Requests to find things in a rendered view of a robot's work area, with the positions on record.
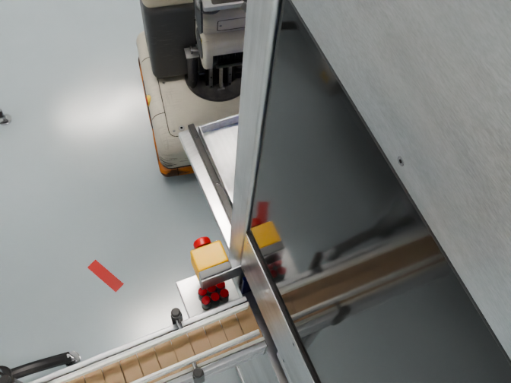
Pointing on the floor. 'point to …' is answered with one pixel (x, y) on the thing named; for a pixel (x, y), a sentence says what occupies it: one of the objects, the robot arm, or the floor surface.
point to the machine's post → (252, 116)
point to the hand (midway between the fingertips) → (378, 119)
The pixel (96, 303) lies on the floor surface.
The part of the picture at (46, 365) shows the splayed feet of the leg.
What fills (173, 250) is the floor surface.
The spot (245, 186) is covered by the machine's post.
